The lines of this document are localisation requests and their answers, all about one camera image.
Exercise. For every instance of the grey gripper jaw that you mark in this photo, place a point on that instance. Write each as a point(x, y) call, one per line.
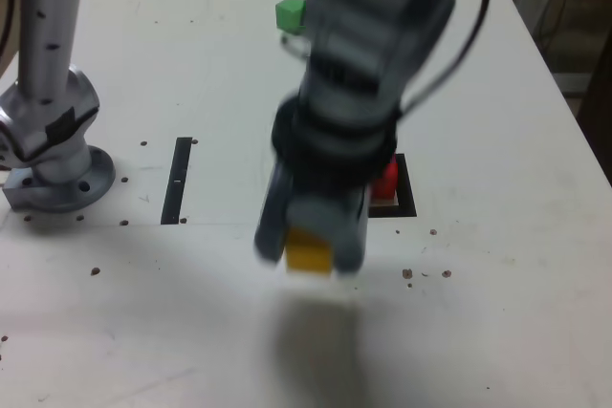
point(273, 217)
point(349, 231)

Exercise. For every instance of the yellow cube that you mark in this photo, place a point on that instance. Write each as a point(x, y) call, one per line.
point(308, 255)

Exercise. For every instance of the red cube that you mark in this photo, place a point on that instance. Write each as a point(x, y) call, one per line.
point(385, 183)

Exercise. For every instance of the green cube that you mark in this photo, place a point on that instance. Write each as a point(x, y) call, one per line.
point(289, 14)

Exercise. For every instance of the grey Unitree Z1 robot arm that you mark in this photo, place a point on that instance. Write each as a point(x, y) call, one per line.
point(48, 21)

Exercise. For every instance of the black tape square outline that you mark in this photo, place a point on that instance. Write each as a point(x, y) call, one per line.
point(408, 198)

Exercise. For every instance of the black tape strip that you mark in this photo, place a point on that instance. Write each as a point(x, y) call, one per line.
point(174, 188)

